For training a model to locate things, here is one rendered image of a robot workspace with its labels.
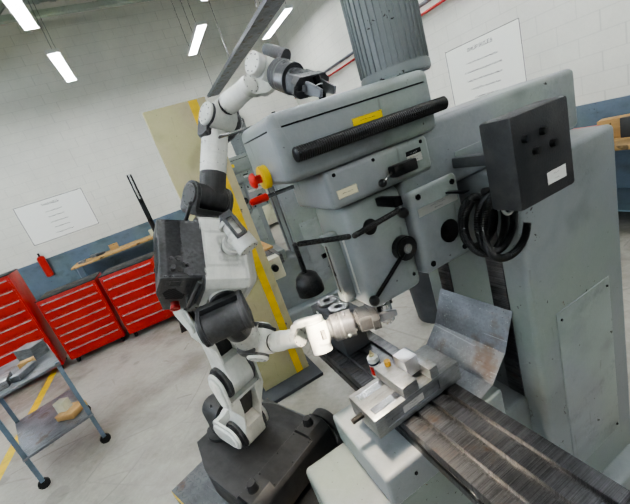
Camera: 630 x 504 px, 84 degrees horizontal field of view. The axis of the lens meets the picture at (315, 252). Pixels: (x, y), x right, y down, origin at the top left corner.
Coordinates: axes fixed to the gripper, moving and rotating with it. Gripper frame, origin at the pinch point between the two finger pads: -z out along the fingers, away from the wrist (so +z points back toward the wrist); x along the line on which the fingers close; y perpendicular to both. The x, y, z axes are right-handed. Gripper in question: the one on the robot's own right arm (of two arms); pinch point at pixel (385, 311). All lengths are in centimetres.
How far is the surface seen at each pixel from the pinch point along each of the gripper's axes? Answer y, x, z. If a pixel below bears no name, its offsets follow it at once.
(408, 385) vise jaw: 19.4, -12.8, 1.3
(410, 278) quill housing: -11.8, -7.5, -8.5
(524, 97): -50, 12, -62
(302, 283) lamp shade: -24.7, -17.0, 21.4
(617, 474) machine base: 103, -2, -73
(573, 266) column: 6, -1, -63
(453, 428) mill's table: 30.1, -22.6, -6.2
